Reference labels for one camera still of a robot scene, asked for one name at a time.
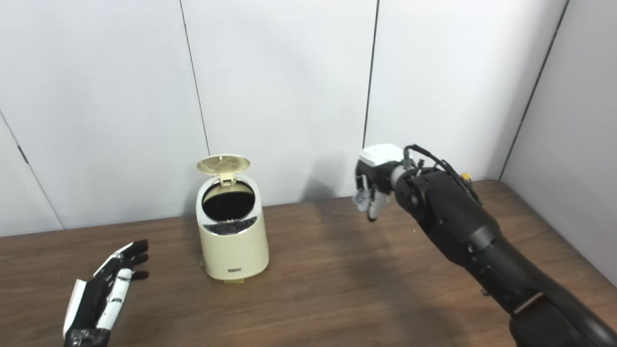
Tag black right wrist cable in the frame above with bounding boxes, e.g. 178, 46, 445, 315
404, 144, 483, 205

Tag cream-colored tabletop bin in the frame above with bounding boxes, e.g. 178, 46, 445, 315
195, 173, 269, 281

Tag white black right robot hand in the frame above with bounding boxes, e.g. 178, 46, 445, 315
355, 144, 410, 222

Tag white paper ball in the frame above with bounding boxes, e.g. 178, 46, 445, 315
352, 189, 374, 213

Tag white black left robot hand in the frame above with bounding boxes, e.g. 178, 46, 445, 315
63, 240, 150, 347

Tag round cream bin lid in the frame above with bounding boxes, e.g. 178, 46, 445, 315
197, 154, 251, 186

